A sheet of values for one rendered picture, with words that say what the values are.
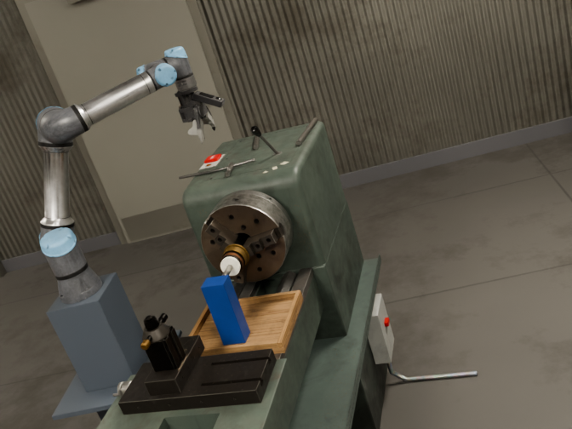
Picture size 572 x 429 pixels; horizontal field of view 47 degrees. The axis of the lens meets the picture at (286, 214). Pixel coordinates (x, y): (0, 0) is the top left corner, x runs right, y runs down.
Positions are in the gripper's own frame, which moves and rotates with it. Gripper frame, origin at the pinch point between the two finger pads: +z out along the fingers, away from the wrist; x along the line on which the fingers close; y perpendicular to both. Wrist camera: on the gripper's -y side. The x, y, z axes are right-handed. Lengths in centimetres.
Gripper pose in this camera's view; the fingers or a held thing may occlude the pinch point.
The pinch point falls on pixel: (210, 136)
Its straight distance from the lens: 258.1
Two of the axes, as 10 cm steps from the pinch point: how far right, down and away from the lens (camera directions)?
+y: -9.3, 1.7, 3.2
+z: 2.9, 8.8, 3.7
